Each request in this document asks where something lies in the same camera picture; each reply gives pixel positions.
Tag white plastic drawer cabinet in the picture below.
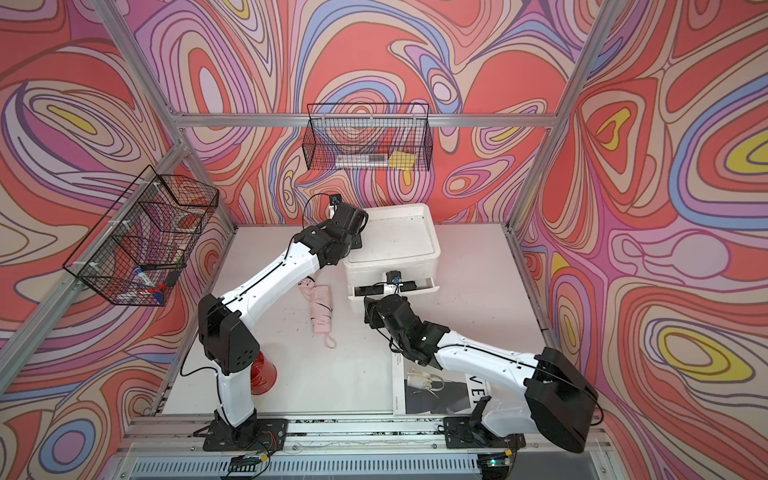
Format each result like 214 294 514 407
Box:
343 203 441 301

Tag pink umbrella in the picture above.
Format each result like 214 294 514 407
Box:
298 276 316 302
309 285 337 349

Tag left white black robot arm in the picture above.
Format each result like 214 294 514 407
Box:
197 202 369 429

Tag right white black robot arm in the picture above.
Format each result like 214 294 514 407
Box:
364 294 599 454

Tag transparent box in basket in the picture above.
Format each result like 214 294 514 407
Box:
334 154 388 169

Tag black white magazine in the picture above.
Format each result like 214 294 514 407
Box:
392 354 492 416

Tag yellow item in basket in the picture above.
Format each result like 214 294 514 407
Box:
387 150 418 171

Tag blue red marker pens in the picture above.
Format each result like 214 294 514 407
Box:
133 268 166 304

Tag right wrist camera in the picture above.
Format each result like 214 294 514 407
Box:
385 270 402 287

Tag black wire basket back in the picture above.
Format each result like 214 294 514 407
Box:
302 101 433 172

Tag black wire basket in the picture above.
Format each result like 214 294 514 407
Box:
63 166 219 307
302 101 433 172

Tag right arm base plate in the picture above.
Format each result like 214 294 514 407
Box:
437 416 526 451

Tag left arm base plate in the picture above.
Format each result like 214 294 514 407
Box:
203 417 288 453

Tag black wire basket left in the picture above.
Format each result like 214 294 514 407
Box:
63 166 219 307

